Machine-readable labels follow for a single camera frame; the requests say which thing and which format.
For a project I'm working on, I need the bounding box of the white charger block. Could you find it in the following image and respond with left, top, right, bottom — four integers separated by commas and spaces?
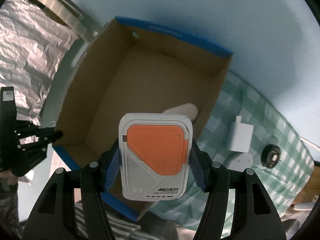
227, 115, 254, 153

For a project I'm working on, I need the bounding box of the white orange power bank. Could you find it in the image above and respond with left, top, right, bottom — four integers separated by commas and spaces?
118, 113, 193, 202

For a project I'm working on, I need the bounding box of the white glasses case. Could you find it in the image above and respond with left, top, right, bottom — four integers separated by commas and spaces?
163, 103, 199, 122

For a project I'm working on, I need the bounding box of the black round cooling fan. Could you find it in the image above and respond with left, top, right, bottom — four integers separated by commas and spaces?
261, 144, 281, 168

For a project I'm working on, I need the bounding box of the green checkered tablecloth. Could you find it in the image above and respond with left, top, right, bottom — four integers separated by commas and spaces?
147, 71, 315, 231

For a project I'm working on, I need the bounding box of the blue cardboard box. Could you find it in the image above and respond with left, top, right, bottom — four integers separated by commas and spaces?
51, 16, 234, 222

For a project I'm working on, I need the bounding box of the white cable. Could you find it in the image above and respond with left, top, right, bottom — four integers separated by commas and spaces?
299, 136, 320, 150

